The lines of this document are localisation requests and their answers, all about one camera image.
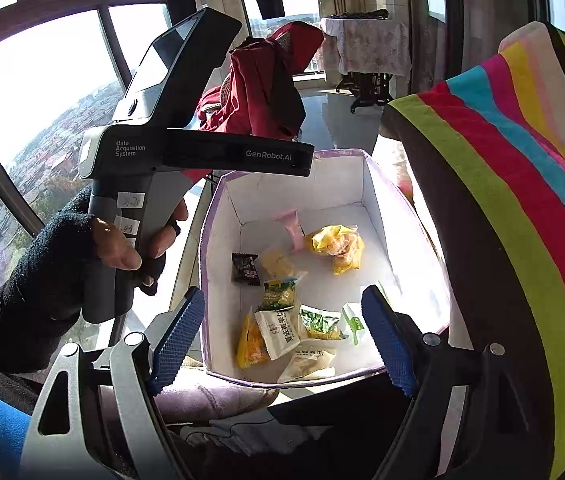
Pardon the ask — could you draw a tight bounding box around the white green snack packet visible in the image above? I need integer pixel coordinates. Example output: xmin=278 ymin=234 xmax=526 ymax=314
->
xmin=340 ymin=302 xmax=366 ymax=347

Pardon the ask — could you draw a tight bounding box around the green pea snack packet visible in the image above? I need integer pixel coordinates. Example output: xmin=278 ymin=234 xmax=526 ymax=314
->
xmin=299 ymin=304 xmax=345 ymax=340

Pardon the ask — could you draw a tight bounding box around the orange cracker packet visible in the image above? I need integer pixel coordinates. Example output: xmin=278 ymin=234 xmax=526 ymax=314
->
xmin=236 ymin=311 xmax=269 ymax=370

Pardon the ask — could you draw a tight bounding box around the dark brown snack packet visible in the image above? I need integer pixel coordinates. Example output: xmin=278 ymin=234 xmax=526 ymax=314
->
xmin=232 ymin=252 xmax=261 ymax=286

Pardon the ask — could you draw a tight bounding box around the clear pastry snack packet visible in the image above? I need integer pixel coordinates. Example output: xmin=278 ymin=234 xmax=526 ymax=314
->
xmin=277 ymin=344 xmax=338 ymax=384

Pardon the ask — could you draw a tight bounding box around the yellow chips packet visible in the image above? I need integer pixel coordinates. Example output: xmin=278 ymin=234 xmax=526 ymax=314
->
xmin=305 ymin=224 xmax=365 ymax=275

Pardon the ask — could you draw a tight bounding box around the white clear snack packet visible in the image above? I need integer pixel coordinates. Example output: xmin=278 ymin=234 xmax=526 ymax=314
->
xmin=254 ymin=310 xmax=300 ymax=361

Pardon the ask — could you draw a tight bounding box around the yellow green snack packet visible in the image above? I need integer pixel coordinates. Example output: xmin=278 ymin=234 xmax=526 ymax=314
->
xmin=258 ymin=278 xmax=298 ymax=311

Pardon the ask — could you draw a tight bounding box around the pale clear snack packet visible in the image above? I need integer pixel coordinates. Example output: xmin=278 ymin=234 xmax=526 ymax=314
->
xmin=258 ymin=249 xmax=298 ymax=280

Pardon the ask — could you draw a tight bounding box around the pink wafer packet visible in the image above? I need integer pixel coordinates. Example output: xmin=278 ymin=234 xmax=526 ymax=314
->
xmin=274 ymin=208 xmax=305 ymax=252

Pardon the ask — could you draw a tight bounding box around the left forearm black sleeve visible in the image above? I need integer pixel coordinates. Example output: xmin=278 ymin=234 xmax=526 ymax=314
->
xmin=0 ymin=240 xmax=82 ymax=415

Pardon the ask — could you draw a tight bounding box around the left hand black glove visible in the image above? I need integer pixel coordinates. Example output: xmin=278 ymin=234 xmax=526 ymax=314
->
xmin=16 ymin=188 xmax=188 ymax=320

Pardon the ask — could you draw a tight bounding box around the white storage box purple trim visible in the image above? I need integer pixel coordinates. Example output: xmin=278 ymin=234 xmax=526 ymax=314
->
xmin=199 ymin=150 xmax=452 ymax=388

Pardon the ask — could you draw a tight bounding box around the red cloth on chair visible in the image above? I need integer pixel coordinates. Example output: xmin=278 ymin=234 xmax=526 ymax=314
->
xmin=196 ymin=21 xmax=324 ymax=140

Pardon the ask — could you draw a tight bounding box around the striped colourful table cloth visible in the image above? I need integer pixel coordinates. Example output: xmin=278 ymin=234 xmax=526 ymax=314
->
xmin=388 ymin=22 xmax=565 ymax=479

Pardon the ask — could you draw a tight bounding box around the floral cloth side table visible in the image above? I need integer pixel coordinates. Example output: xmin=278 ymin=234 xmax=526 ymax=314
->
xmin=319 ymin=9 xmax=412 ymax=113

